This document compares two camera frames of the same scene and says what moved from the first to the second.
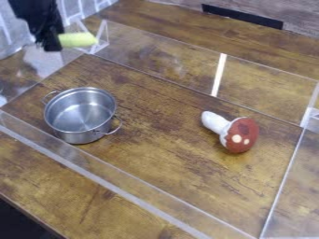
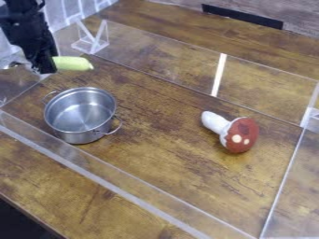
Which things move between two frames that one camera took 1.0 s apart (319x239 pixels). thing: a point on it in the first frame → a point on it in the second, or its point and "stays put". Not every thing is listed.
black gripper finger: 52,43 → 45,63
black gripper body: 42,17 → 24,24
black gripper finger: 59,27 → 52,48
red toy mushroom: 237,134 stays put
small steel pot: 80,114 stays put
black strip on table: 215,10 stays put
